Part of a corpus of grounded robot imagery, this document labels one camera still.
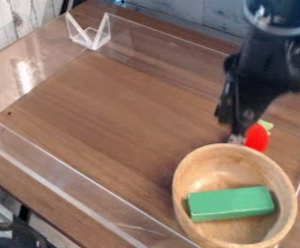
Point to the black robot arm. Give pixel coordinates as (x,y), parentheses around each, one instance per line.
(275,17)

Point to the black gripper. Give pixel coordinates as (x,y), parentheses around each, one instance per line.
(261,72)

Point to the brown wooden bowl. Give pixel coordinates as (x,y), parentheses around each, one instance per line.
(227,166)

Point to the red plush strawberry toy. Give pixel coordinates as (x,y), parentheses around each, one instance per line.
(259,135)

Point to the black metal clamp stand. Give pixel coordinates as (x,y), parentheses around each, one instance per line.
(19,235)

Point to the clear acrylic corner bracket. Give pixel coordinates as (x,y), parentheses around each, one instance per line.
(89,37)

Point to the green rectangular block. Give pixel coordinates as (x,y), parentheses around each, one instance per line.
(229,204)

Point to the clear acrylic front wall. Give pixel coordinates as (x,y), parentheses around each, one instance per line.
(75,203)

